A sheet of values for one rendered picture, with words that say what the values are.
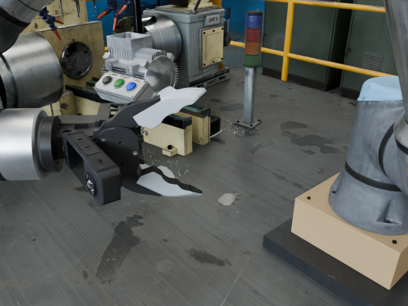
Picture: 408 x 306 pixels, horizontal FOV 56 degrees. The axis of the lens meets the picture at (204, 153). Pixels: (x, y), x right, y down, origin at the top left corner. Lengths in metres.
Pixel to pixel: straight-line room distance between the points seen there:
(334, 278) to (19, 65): 1.04
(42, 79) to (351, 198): 0.98
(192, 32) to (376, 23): 2.73
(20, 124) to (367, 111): 0.56
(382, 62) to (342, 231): 3.53
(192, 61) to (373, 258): 1.28
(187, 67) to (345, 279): 1.27
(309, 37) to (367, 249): 3.98
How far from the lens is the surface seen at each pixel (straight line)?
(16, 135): 0.49
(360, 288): 0.83
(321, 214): 0.84
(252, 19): 1.41
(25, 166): 0.50
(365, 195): 0.80
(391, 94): 0.72
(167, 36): 1.71
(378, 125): 0.73
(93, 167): 0.42
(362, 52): 4.36
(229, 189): 1.10
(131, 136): 0.47
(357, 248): 0.83
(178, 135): 1.26
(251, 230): 0.96
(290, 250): 0.87
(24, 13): 0.60
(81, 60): 1.69
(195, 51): 1.84
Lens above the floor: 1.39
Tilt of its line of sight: 27 degrees down
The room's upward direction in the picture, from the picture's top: straight up
